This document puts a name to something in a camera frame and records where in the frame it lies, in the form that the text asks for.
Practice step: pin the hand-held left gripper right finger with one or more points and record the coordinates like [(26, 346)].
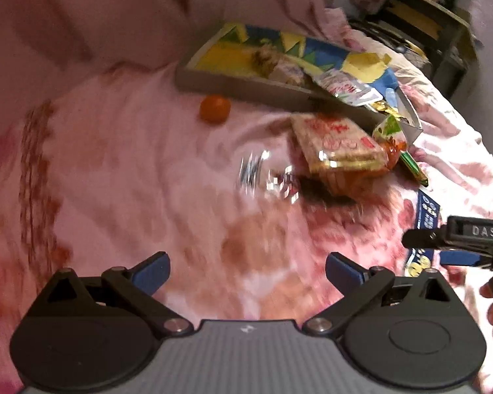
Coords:
[(344, 271)]

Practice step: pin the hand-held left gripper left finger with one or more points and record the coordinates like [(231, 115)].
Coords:
[(151, 271)]

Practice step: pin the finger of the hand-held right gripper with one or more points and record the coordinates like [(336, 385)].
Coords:
[(425, 239), (460, 257)]

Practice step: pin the dark blue sachet packet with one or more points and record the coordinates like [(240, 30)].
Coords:
[(425, 213)]

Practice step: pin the green yellow snack stick packet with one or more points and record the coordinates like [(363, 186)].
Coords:
[(413, 168)]

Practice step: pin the dark seaweed snack packet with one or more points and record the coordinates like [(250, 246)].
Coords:
[(326, 193)]

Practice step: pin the orange chips snack bag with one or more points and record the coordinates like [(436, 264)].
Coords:
[(394, 143)]

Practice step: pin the red rice cracker pack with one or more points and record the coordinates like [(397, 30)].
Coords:
[(337, 143)]

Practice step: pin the gold foil snack packet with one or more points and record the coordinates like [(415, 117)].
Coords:
[(388, 108)]

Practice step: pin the clear white snack packet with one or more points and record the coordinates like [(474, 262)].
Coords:
[(345, 88)]

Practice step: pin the rice cracker packet white label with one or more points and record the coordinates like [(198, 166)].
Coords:
[(283, 69)]

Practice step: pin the blue yellow printed cardboard box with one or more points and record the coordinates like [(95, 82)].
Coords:
[(226, 57)]

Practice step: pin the pink floral blanket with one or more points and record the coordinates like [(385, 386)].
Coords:
[(127, 152)]

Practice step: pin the small orange tangerine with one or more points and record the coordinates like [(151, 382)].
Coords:
[(215, 109)]

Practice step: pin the dark wooden desk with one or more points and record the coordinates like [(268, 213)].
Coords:
[(435, 20)]

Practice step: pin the pink curtain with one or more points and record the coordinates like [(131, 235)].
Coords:
[(127, 12)]

